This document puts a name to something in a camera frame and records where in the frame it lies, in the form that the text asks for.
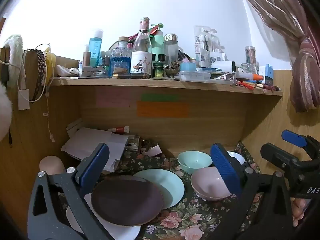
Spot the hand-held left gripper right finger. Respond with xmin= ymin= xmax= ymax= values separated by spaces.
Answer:
xmin=210 ymin=143 xmax=294 ymax=240

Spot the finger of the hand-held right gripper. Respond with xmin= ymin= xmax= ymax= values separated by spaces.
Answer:
xmin=281 ymin=129 xmax=320 ymax=160
xmin=260 ymin=142 xmax=304 ymax=178

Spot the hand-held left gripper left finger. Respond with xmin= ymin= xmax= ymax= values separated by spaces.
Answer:
xmin=27 ymin=143 xmax=110 ymax=240

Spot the pink bowl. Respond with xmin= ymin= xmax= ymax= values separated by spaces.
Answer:
xmin=190 ymin=167 xmax=233 ymax=201

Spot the brown plate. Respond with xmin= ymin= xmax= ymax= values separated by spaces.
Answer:
xmin=90 ymin=175 xmax=164 ymax=227

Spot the white plate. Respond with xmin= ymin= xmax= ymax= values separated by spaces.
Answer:
xmin=65 ymin=192 xmax=142 ymax=240

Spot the person's right hand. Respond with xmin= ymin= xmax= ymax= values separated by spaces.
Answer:
xmin=291 ymin=198 xmax=307 ymax=227

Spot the white bowl with black patches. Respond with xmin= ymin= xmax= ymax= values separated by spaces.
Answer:
xmin=226 ymin=151 xmax=245 ymax=166

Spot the stack of white papers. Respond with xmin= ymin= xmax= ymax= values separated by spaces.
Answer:
xmin=61 ymin=120 xmax=137 ymax=173

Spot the mint green bowl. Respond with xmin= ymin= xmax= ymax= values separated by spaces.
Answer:
xmin=177 ymin=151 xmax=213 ymax=174

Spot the pale rounded container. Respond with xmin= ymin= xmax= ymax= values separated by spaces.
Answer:
xmin=39 ymin=156 xmax=66 ymax=176

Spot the red and white tube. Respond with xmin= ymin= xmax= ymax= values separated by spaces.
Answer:
xmin=107 ymin=126 xmax=130 ymax=133

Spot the stack of small cards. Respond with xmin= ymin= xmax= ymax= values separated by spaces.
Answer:
xmin=126 ymin=135 xmax=142 ymax=152

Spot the wooden shelf unit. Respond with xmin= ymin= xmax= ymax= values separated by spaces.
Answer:
xmin=0 ymin=46 xmax=300 ymax=230

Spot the mint green plate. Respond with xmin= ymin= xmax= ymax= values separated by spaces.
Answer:
xmin=132 ymin=169 xmax=185 ymax=209

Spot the dark floral tablecloth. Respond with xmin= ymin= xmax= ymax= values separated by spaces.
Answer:
xmin=57 ymin=141 xmax=295 ymax=240

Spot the small white box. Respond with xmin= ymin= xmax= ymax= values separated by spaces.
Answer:
xmin=142 ymin=144 xmax=162 ymax=157

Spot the pink sticky note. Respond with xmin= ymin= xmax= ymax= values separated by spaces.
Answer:
xmin=96 ymin=91 xmax=130 ymax=108

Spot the pile of red pens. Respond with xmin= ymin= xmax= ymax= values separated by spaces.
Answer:
xmin=235 ymin=79 xmax=280 ymax=92

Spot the blue and white box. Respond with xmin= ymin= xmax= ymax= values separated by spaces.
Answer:
xmin=259 ymin=64 xmax=273 ymax=84

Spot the white tube with orange cap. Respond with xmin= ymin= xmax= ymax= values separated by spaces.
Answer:
xmin=235 ymin=72 xmax=264 ymax=81

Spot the orange sticky note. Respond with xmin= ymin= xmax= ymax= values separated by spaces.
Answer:
xmin=137 ymin=101 xmax=189 ymax=118

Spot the clear jar of pencils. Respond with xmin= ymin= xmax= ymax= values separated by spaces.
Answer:
xmin=244 ymin=46 xmax=257 ymax=73

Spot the green sticky note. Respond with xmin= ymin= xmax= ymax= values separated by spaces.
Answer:
xmin=141 ymin=94 xmax=179 ymax=102

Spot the clear plastic flat box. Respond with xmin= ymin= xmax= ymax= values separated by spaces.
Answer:
xmin=179 ymin=70 xmax=211 ymax=82

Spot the white charger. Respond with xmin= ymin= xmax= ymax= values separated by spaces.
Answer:
xmin=17 ymin=89 xmax=30 ymax=111

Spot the white fluffy toy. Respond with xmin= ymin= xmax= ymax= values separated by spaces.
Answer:
xmin=0 ymin=82 xmax=13 ymax=140

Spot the light blue small box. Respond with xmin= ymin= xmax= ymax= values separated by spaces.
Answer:
xmin=180 ymin=62 xmax=197 ymax=72

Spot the small metal trinket dish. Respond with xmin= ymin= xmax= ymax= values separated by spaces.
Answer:
xmin=164 ymin=66 xmax=180 ymax=79

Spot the square glass bottle with cork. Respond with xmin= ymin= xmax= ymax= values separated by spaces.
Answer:
xmin=110 ymin=37 xmax=132 ymax=77

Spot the yellow hanging item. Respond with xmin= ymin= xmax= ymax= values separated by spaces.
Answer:
xmin=45 ymin=51 xmax=56 ymax=85

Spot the black lace headband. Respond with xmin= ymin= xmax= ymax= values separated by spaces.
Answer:
xmin=26 ymin=49 xmax=48 ymax=101

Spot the tall bottle with blue liquid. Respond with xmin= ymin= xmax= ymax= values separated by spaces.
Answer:
xmin=89 ymin=29 xmax=104 ymax=67

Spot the small green jar black cap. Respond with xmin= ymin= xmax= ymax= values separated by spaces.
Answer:
xmin=153 ymin=54 xmax=167 ymax=78

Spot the clear bottle with illustrated label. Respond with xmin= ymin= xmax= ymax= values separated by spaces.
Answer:
xmin=131 ymin=17 xmax=153 ymax=78

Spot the pink striped curtain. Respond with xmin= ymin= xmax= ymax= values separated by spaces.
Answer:
xmin=234 ymin=0 xmax=320 ymax=113

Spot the clear brush package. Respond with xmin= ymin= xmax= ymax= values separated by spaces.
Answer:
xmin=194 ymin=25 xmax=227 ymax=63

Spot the frosted bottle with silver cap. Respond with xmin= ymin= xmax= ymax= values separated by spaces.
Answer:
xmin=164 ymin=33 xmax=179 ymax=67

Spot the mint green pump bottle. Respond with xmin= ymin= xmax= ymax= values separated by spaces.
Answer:
xmin=150 ymin=23 xmax=165 ymax=55

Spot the white fluffy headband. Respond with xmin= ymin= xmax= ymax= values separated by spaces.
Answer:
xmin=0 ymin=34 xmax=25 ymax=67

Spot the white cable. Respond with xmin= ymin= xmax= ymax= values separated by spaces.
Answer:
xmin=17 ymin=44 xmax=55 ymax=142

